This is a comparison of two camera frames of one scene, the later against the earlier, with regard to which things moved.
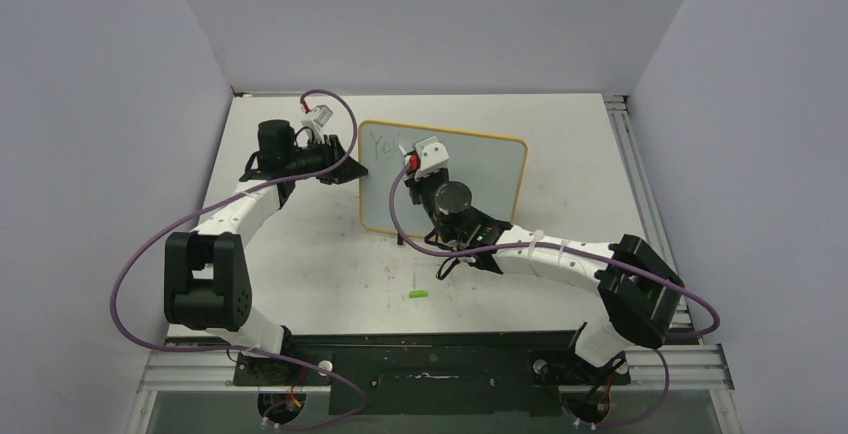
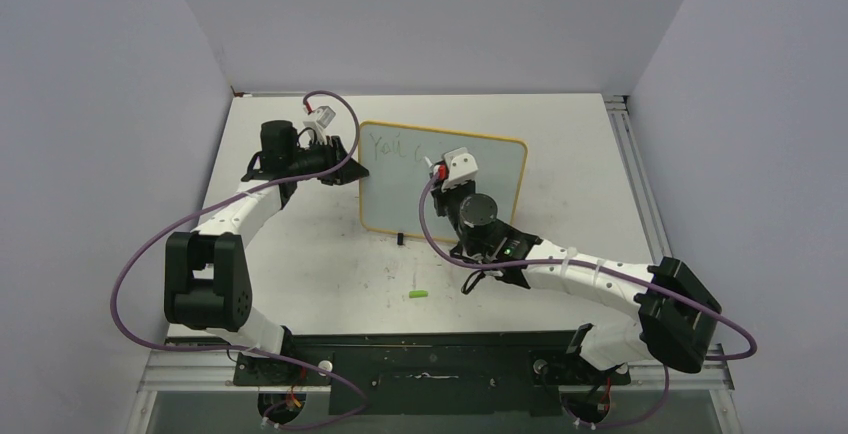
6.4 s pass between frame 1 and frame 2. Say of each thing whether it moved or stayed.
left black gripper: stayed
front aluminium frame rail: stayed
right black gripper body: moved
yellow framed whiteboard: stayed
